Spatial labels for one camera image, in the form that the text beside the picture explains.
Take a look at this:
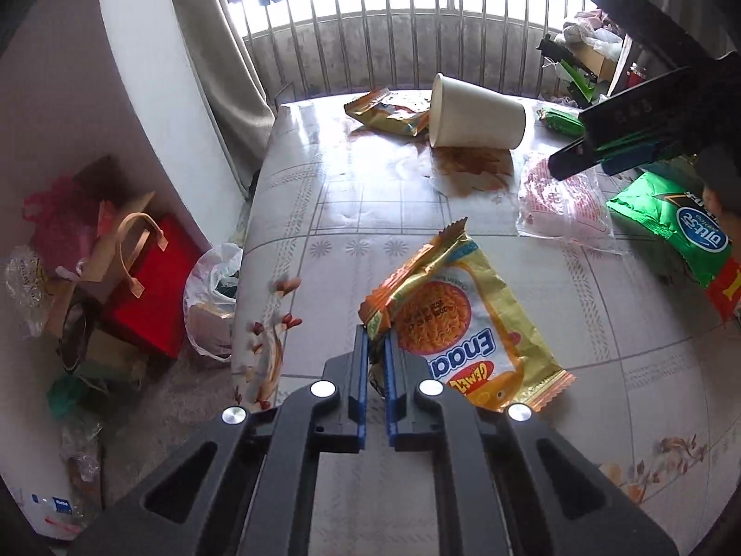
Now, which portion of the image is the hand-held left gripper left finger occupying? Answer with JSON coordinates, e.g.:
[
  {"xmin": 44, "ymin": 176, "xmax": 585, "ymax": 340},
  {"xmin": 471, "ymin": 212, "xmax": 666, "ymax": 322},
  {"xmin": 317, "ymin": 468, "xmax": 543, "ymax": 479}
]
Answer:
[{"xmin": 69, "ymin": 324, "xmax": 371, "ymax": 556}]

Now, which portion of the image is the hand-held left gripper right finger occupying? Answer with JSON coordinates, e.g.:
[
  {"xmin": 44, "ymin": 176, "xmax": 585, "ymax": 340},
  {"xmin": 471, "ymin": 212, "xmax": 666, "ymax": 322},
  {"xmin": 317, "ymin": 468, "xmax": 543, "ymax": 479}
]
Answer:
[{"xmin": 385, "ymin": 333, "xmax": 678, "ymax": 556}]

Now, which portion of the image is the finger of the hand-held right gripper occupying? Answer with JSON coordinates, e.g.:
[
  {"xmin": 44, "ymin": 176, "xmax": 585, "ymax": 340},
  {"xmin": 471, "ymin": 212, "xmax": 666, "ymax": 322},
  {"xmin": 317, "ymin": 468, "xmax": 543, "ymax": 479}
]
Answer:
[
  {"xmin": 547, "ymin": 136, "xmax": 698, "ymax": 182},
  {"xmin": 578, "ymin": 51, "xmax": 741, "ymax": 156}
]

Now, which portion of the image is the green snack packet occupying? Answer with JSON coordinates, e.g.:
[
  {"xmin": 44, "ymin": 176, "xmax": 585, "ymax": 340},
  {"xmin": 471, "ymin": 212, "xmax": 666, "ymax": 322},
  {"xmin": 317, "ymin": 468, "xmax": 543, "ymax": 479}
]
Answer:
[{"xmin": 537, "ymin": 105, "xmax": 655, "ymax": 148}]

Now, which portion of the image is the green and red chip bag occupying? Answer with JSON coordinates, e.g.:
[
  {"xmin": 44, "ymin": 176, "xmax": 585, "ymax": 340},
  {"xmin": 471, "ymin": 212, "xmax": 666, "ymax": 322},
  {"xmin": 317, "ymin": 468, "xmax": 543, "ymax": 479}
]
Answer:
[{"xmin": 605, "ymin": 171, "xmax": 741, "ymax": 325}]

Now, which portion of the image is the yellow noodle snack packet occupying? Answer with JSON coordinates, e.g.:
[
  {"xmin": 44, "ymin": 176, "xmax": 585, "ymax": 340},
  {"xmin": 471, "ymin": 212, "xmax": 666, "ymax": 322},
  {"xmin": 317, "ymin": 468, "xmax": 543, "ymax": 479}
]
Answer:
[{"xmin": 358, "ymin": 217, "xmax": 577, "ymax": 415}]

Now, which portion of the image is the pile of clothes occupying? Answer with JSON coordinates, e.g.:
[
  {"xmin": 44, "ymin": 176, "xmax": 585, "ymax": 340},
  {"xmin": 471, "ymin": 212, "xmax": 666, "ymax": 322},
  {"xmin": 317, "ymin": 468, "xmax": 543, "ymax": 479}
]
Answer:
[{"xmin": 560, "ymin": 7, "xmax": 626, "ymax": 53}]

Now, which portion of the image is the black object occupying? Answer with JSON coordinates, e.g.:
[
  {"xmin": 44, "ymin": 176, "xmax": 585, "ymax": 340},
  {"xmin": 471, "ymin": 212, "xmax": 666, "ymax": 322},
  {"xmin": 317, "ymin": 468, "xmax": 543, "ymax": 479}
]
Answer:
[{"xmin": 535, "ymin": 33, "xmax": 597, "ymax": 83}]

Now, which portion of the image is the white paper cup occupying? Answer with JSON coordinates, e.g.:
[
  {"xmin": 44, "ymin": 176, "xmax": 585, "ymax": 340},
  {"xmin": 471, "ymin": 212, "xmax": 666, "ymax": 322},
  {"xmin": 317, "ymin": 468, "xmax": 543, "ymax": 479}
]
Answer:
[{"xmin": 428, "ymin": 72, "xmax": 527, "ymax": 150}]

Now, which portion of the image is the white plastic bag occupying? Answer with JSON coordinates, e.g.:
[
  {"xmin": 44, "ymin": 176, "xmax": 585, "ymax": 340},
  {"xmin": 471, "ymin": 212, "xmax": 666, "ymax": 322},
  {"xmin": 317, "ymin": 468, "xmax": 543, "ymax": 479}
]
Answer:
[{"xmin": 183, "ymin": 242, "xmax": 245, "ymax": 363}]

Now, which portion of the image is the red gift bag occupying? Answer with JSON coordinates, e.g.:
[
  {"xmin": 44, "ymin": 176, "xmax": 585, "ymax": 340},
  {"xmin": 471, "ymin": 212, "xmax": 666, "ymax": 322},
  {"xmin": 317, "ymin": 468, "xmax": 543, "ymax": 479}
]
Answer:
[{"xmin": 103, "ymin": 214, "xmax": 205, "ymax": 360}]

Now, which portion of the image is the small cardboard box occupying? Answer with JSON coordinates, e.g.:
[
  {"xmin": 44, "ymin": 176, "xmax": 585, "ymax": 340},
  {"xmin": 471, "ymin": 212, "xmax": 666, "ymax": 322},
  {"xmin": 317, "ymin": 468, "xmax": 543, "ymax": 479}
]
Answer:
[{"xmin": 81, "ymin": 329, "xmax": 148, "ymax": 386}]

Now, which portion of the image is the metal balcony railing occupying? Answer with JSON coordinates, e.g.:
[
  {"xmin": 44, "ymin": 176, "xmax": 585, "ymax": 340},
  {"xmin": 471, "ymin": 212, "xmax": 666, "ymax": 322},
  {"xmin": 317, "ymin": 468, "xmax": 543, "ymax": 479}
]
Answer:
[{"xmin": 240, "ymin": 0, "xmax": 615, "ymax": 108}]

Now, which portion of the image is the metal pot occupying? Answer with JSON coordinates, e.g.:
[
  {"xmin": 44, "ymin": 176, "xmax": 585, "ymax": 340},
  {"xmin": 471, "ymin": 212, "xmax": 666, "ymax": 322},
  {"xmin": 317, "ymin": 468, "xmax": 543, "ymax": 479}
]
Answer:
[{"xmin": 57, "ymin": 300, "xmax": 96, "ymax": 373}]

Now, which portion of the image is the green plastic bag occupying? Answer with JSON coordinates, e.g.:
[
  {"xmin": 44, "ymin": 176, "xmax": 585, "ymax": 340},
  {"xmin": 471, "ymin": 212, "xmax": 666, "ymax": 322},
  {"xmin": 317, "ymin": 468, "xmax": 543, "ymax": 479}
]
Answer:
[{"xmin": 46, "ymin": 372, "xmax": 90, "ymax": 421}]

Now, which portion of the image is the pink plastic bag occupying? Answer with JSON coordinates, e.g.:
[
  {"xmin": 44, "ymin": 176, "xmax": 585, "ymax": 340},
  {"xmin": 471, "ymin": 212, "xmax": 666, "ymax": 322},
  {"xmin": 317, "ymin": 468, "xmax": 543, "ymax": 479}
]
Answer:
[{"xmin": 23, "ymin": 177, "xmax": 108, "ymax": 270}]

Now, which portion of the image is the crumpled clear plastic bag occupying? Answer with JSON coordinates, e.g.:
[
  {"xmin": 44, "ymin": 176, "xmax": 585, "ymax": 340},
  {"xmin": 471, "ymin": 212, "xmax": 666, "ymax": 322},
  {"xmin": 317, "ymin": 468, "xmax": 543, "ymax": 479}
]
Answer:
[{"xmin": 5, "ymin": 245, "xmax": 50, "ymax": 338}]

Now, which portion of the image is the beige curtain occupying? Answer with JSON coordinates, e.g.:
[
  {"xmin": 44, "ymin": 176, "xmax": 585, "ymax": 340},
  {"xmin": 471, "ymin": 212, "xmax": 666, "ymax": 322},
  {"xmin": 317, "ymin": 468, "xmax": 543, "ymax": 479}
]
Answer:
[{"xmin": 165, "ymin": 0, "xmax": 276, "ymax": 186}]

